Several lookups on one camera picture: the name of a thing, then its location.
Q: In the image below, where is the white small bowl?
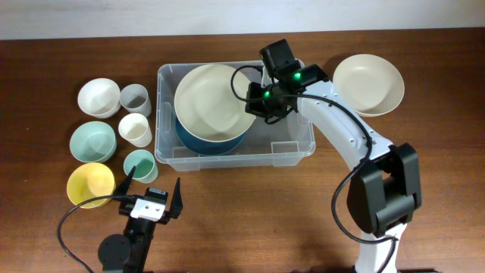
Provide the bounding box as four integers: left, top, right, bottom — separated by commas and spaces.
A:
77, 78, 121, 119

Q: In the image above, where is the clear plastic storage bin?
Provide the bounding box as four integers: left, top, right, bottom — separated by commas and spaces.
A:
154, 63, 316, 171

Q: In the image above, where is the cream cup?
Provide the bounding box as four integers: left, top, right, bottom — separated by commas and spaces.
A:
118, 113, 152, 148

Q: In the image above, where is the blue plate bowl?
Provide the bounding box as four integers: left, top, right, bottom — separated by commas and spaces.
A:
175, 118, 246, 155

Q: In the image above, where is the grey cup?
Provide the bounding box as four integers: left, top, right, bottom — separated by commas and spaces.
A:
120, 83, 152, 118

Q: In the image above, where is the mint green cup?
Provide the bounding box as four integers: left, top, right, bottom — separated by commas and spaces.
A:
123, 149, 158, 184

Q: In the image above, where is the mint green small bowl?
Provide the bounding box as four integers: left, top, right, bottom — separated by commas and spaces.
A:
69, 121, 117, 163

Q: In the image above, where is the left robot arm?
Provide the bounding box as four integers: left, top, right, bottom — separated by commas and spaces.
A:
98, 168, 183, 272

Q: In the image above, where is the yellow small bowl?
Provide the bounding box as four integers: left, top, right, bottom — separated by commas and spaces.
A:
67, 162, 116, 205

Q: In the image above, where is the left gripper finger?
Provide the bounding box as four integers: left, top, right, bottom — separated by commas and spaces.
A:
113, 166, 136, 196
169, 177, 183, 219

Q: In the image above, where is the beige bowl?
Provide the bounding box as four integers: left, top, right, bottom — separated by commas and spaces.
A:
174, 64, 255, 143
333, 54, 405, 117

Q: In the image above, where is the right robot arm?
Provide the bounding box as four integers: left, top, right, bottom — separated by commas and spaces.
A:
243, 39, 422, 272

